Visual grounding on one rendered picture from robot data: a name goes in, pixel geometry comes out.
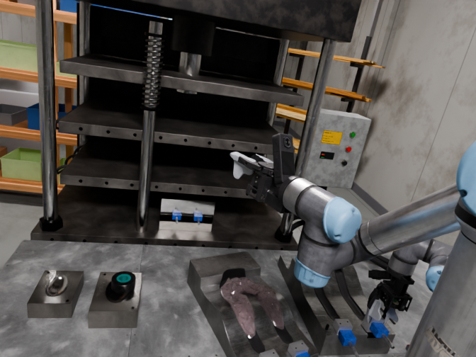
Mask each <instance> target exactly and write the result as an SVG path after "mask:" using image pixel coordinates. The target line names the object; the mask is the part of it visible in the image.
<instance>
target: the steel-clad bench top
mask: <svg viewBox="0 0 476 357"><path fill-rule="evenodd" d="M243 251H247V252H249V254H250V255H251V256H252V257H253V258H254V260H255V261H256V262H257V263H258V265H260V267H261V277H262V279H263V280H264V281H265V282H266V283H267V284H268V285H269V286H271V287H272V288H273V289H274V290H276V291H278V292H279V293H280V294H281V295H282V296H283V297H284V298H285V300H286V302H287V303H288V305H289V308H290V310H291V312H292V314H293V317H294V319H295V322H296V324H297V325H298V327H299V329H300V330H301V331H302V333H303V334H304V335H305V336H306V337H307V338H308V340H309V341H310V342H311V344H312V345H313V346H314V347H315V345H314V343H313V341H312V338H311V336H310V334H309V332H308V330H307V327H306V326H305V323H304V322H303V319H302V317H301V315H300V313H299V311H298V308H297V306H296V304H295V302H294V299H293V297H292V295H291V294H290V291H289V289H288V287H287V285H286V283H285V280H284V278H283V276H282V274H281V271H280V269H279V267H278V262H279V258H280V255H296V256H297V254H298V251H282V250H265V249H231V248H213V247H196V246H162V245H143V244H111V243H93V242H59V241H42V240H23V241H22V242H21V243H20V244H19V246H18V247H17V249H16V250H15V251H14V253H13V254H12V255H11V257H10V258H9V260H8V261H7V262H6V264H5V265H4V267H3V268H2V269H1V270H0V357H226V355H225V352H224V351H223V349H222V347H221V345H220V343H219V341H218V340H217V337H216V336H215V334H214V332H213V330H212V328H211V327H210V325H209V323H208V321H207V319H206V317H205V315H204V314H203V311H202V310H201V308H200V306H199V304H198V302H197V300H196V298H195V297H194V295H193V293H192V291H191V289H190V288H189V286H188V284H187V280H188V270H189V264H190V260H191V259H200V258H205V257H210V256H219V255H224V254H233V253H238V252H243ZM353 266H354V268H355V270H356V273H357V275H358V279H359V281H360V284H361V287H362V290H363V292H364V294H365V296H366V297H367V299H368V298H369V296H370V294H371V293H372V292H373V290H374V288H376V287H377V284H379V283H380V282H381V281H382V282H383V280H386V279H381V280H374V279H372V278H369V277H368V271H372V269H374V270H375V269H378V270H381V271H386V270H385V269H383V268H381V267H379V266H378V265H376V264H374V263H373V262H371V261H369V260H367V261H362V262H359V263H355V264H353ZM428 267H429V264H428V263H426V262H423V261H421V260H419V261H418V264H417V265H416V268H415V270H414V273H413V275H412V277H411V278H412V279H413V280H414V284H413V285H409V287H408V288H407V293H409V294H410V295H411V296H412V297H413V298H412V301H411V303H410V306H409V309H408V310H407V312H406V311H405V310H404V311H399V310H398V309H396V313H397V316H398V317H399V321H398V322H396V321H394V320H393V321H394V322H395V323H396V324H393V323H392V322H391V321H390V320H388V321H387V323H388V325H389V326H390V327H391V329H392V330H393V332H394V333H395V337H394V339H393V342H392V344H393V345H394V346H395V348H394V349H391V348H390V350H389V351H388V353H387V354H364V355H359V357H395V356H396V355H398V354H401V353H406V352H407V350H406V346H407V344H411V341H412V339H413V337H414V334H415V332H416V330H417V327H418V326H419V323H420V321H421V318H422V316H423V314H424V311H425V309H426V306H427V305H428V303H429V300H430V298H431V295H432V292H431V291H430V290H429V288H428V287H427V285H426V272H427V270H428ZM44 271H83V272H84V285H83V287H82V289H81V293H80V296H79V299H78V301H77V304H76V307H75V309H74V313H73V315H72V318H28V309H27V303H28V301H29V299H30V297H31V295H32V294H33V291H34V290H35V287H36V286H37V284H38V282H39V280H40V279H41V277H42V275H43V273H44ZM121 271H129V272H131V273H142V289H141V296H140V307H139V313H138V320H137V328H97V329H89V308H90V305H91V301H92V298H93V296H94V291H95V289H96V284H97V282H98V277H99V275H100V272H121ZM131 332H132V333H131ZM130 337H131V338H130ZM129 347H130V349H129ZM315 348H316V347H315ZM128 353H129V354H128Z"/></svg>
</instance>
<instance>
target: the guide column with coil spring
mask: <svg viewBox="0 0 476 357"><path fill-rule="evenodd" d="M149 33H154V34H159V35H162V34H163V23H159V22H155V21H149ZM148 39H152V40H162V38H157V37H152V36H149V37H148ZM148 45H162V43H161V42H148ZM147 50H151V51H162V48H161V47H148V48H147ZM147 56H153V57H161V53H150V52H148V53H147ZM160 61H161V59H152V58H147V62H160ZM147 67H160V64H147ZM146 72H154V73H157V72H159V69H147V70H146ZM146 77H148V78H159V75H151V74H146ZM145 83H159V80H147V79H146V81H145ZM145 88H149V89H157V88H159V85H145ZM145 93H147V94H157V93H158V90H156V91H150V90H145ZM144 97H145V98H157V97H158V95H157V96H147V95H144ZM144 103H157V101H146V100H144ZM144 106H145V105H144ZM145 107H148V108H156V107H157V106H145ZM156 114H157V112H156V111H148V110H144V113H143V124H142V146H141V157H140V177H139V189H138V200H137V221H136V231H138V232H146V231H147V223H148V214H149V196H150V187H151V177H152V160H153V151H154V133H155V124H156Z"/></svg>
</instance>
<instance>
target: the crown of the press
mask: <svg viewBox="0 0 476 357"><path fill-rule="evenodd" d="M75 1H85V2H89V3H91V4H95V5H99V6H106V7H111V8H115V9H122V10H126V11H133V12H137V13H144V14H149V15H153V16H160V17H164V18H171V19H172V24H171V40H170V49H171V50H175V51H179V58H178V72H179V73H182V74H189V75H195V76H200V71H201V65H202V58H203V55H205V56H212V55H213V47H214V41H215V31H216V27H218V28H224V29H229V30H236V31H240V32H244V33H251V34H256V35H262V36H267V37H271V38H278V39H280V38H283V39H288V40H290V41H312V42H323V41H324V39H330V40H336V41H337V42H338V43H350V42H351V39H352V36H353V31H354V28H355V25H356V20H357V17H358V12H359V8H360V6H361V1H362V0H75Z"/></svg>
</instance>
